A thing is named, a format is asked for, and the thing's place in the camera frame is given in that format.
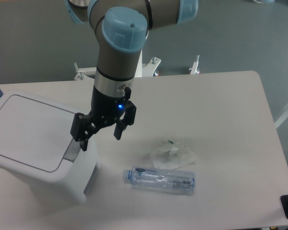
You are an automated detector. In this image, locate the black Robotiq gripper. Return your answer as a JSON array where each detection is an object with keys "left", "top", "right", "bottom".
[{"left": 70, "top": 86, "right": 137, "bottom": 151}]

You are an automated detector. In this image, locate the white push-button trash can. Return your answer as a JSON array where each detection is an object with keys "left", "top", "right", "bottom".
[{"left": 0, "top": 90, "right": 100, "bottom": 203}]

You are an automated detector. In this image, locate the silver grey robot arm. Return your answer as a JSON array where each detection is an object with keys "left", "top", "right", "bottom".
[{"left": 65, "top": 0, "right": 199, "bottom": 151}]

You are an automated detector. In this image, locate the crumpled white tissue wrapper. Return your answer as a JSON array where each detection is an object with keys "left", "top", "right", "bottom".
[{"left": 149, "top": 140, "right": 196, "bottom": 170}]

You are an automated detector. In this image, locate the clear plastic water bottle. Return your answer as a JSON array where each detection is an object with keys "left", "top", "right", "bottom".
[{"left": 122, "top": 166, "right": 195, "bottom": 196}]

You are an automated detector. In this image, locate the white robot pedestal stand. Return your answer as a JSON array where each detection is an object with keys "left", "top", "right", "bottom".
[{"left": 73, "top": 53, "right": 200, "bottom": 81}]

